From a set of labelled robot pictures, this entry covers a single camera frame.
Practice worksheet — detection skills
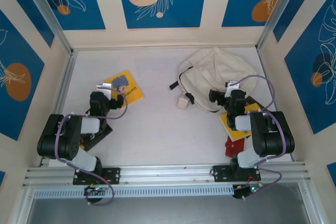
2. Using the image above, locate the black notebook white label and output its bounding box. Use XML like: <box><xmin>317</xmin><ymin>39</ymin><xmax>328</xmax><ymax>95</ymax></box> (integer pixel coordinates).
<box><xmin>78</xmin><ymin>124</ymin><xmax>113</xmax><ymax>153</ymax></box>

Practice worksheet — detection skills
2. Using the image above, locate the yellow book with man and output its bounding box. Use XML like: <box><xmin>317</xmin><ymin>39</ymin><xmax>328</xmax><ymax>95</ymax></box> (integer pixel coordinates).
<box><xmin>219</xmin><ymin>103</ymin><xmax>260</xmax><ymax>142</ymax></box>

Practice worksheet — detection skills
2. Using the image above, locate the yellow book blue-haired figure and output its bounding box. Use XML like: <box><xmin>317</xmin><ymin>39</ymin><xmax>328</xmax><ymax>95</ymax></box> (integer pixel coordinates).
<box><xmin>104</xmin><ymin>70</ymin><xmax>144</xmax><ymax>108</ymax></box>

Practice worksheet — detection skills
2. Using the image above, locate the cream canvas backpack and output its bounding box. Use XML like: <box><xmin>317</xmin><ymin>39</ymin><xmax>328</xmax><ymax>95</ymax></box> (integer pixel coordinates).
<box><xmin>169</xmin><ymin>47</ymin><xmax>258</xmax><ymax>113</ymax></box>

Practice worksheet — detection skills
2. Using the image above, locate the grey metal shelf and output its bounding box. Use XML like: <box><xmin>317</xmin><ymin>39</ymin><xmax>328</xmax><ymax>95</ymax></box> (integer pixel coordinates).
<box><xmin>26</xmin><ymin>182</ymin><xmax>316</xmax><ymax>224</ymax></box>

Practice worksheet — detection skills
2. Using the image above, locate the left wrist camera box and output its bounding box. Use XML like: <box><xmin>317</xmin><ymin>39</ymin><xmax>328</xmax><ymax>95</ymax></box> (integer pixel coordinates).
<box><xmin>96</xmin><ymin>83</ymin><xmax>113</xmax><ymax>96</ymax></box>

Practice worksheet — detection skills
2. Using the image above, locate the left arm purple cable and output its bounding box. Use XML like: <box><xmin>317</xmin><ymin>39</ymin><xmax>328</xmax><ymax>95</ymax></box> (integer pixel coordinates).
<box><xmin>55</xmin><ymin>89</ymin><xmax>129</xmax><ymax>206</ymax></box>

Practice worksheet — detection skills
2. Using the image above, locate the aluminium table side rail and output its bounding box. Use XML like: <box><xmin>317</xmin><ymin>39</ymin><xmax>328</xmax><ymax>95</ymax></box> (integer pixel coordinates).
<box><xmin>256</xmin><ymin>48</ymin><xmax>296</xmax><ymax>162</ymax></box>
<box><xmin>39</xmin><ymin>49</ymin><xmax>78</xmax><ymax>167</ymax></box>

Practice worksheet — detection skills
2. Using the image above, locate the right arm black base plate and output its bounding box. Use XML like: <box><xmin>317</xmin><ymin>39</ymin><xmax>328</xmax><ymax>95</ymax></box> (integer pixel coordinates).
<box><xmin>212</xmin><ymin>165</ymin><xmax>262</xmax><ymax>183</ymax></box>

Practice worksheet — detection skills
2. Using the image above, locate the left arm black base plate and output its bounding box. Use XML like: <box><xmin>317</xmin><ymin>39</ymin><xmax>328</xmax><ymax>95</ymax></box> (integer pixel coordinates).
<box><xmin>72</xmin><ymin>167</ymin><xmax>121</xmax><ymax>185</ymax></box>

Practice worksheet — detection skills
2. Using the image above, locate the aluminium mounting rail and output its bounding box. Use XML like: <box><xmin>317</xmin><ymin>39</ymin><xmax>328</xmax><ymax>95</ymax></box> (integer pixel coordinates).
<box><xmin>22</xmin><ymin>162</ymin><xmax>312</xmax><ymax>187</ymax></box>

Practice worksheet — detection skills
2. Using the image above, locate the aluminium frame post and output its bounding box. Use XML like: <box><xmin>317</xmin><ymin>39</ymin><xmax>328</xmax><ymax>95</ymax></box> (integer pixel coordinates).
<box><xmin>256</xmin><ymin>0</ymin><xmax>307</xmax><ymax>51</ymax></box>
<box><xmin>18</xmin><ymin>0</ymin><xmax>74</xmax><ymax>57</ymax></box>

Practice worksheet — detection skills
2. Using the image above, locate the slotted grey cable duct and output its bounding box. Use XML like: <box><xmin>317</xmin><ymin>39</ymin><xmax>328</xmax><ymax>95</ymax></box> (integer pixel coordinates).
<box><xmin>33</xmin><ymin>185</ymin><xmax>235</xmax><ymax>199</ymax></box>

